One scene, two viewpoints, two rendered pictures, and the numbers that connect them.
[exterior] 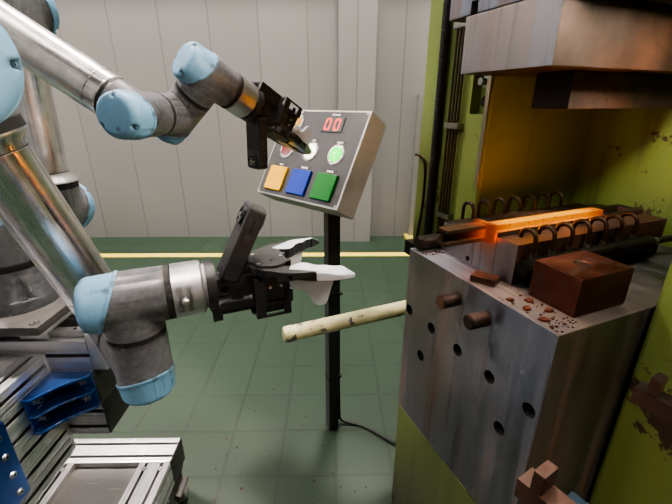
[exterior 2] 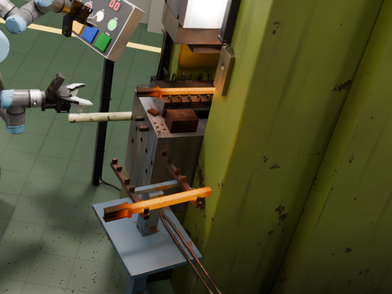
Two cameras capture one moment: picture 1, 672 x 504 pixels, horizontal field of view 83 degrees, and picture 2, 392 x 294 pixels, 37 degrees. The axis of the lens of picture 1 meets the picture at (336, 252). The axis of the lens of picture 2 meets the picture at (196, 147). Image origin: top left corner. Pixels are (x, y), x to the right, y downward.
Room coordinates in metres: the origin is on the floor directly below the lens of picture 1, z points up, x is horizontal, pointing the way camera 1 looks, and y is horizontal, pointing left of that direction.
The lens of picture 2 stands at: (-1.57, -0.33, 2.32)
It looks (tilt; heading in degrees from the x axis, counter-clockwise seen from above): 35 degrees down; 356
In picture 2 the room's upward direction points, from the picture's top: 13 degrees clockwise
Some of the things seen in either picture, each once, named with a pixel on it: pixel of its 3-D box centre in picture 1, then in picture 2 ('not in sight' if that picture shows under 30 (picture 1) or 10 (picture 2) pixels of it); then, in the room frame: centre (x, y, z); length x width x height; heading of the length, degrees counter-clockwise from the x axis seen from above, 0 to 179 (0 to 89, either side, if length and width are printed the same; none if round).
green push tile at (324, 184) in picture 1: (324, 187); (103, 42); (1.03, 0.03, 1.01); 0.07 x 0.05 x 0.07; 48
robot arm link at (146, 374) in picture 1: (139, 355); (13, 117); (0.46, 0.29, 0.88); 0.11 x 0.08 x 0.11; 44
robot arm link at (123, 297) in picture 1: (128, 300); (15, 100); (0.45, 0.28, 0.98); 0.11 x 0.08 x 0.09; 113
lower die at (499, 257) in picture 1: (551, 232); (200, 95); (0.79, -0.47, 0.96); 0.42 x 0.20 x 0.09; 113
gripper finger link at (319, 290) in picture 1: (321, 286); (80, 105); (0.49, 0.02, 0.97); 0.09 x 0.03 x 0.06; 77
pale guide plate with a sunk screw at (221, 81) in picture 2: not in sight; (223, 70); (0.47, -0.52, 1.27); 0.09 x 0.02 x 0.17; 23
